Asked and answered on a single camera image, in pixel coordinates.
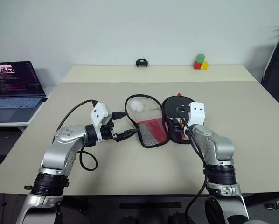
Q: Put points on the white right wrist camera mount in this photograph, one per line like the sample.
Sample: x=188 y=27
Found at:
x=197 y=113

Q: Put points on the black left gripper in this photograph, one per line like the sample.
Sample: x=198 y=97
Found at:
x=108 y=133

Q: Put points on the green cube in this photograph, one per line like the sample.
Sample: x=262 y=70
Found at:
x=200 y=58

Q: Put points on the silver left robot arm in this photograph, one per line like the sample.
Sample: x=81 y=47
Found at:
x=64 y=135

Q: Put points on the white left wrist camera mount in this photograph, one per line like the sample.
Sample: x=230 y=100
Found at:
x=99 y=112

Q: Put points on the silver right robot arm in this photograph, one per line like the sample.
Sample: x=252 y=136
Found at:
x=218 y=144

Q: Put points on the small black clip-shaped object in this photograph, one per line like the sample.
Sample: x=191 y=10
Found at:
x=142 y=63

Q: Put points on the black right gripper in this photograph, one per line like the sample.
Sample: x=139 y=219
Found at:
x=183 y=111

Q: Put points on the black chair caster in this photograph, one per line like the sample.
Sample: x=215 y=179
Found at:
x=271 y=206

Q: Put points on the white side desk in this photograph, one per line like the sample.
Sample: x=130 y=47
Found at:
x=49 y=90

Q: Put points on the red cube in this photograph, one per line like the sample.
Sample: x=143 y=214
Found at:
x=197 y=65

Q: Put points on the black office chair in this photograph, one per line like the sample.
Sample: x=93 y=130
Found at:
x=277 y=77

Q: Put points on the open laptop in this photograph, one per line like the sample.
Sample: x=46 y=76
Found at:
x=13 y=105

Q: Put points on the dark rounded shape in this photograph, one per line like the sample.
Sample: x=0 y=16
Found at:
x=179 y=219

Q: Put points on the yellow block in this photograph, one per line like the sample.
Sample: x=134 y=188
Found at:
x=205 y=65

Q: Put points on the black red paddle case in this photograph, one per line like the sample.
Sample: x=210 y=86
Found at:
x=153 y=128

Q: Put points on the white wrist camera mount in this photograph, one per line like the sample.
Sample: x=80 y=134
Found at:
x=99 y=112
x=197 y=113

